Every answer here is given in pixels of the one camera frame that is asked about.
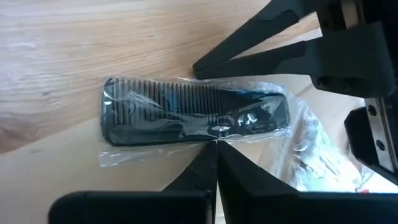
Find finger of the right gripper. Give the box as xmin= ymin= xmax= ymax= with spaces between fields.
xmin=192 ymin=0 xmax=320 ymax=72
xmin=194 ymin=40 xmax=308 ymax=81

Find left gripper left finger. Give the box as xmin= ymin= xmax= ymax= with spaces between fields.
xmin=162 ymin=141 xmax=218 ymax=193

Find bagged cotton swabs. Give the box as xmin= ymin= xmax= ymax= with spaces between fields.
xmin=279 ymin=91 xmax=379 ymax=193

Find bagged black comb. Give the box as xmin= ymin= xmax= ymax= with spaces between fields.
xmin=98 ymin=74 xmax=295 ymax=167

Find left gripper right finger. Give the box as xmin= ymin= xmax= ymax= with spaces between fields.
xmin=217 ymin=140 xmax=299 ymax=224

